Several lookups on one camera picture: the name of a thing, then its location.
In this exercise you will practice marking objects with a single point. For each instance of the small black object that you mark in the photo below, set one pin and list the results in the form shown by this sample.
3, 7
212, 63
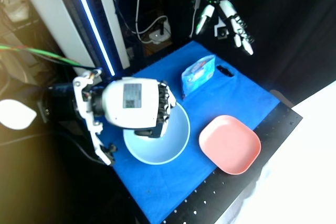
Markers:
225, 71

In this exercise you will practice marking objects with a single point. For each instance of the white power adapter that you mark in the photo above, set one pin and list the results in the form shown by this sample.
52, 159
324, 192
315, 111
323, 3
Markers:
158, 37

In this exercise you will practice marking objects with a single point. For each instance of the blue snack package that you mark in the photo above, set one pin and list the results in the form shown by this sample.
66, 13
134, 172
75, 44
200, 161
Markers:
198, 74

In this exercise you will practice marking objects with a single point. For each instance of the blue cloth table cover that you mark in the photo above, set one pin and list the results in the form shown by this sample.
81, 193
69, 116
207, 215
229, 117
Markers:
210, 95

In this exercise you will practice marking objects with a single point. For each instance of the pink square plate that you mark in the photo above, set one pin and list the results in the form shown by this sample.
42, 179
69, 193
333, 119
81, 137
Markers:
229, 145

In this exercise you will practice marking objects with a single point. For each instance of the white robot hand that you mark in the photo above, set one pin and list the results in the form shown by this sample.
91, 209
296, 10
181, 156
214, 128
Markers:
228, 9
131, 103

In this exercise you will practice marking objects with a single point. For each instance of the white tower with light strip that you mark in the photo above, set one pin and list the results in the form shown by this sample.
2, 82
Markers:
65, 16

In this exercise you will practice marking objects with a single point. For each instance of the light blue bowl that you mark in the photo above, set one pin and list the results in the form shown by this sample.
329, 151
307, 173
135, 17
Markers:
160, 150

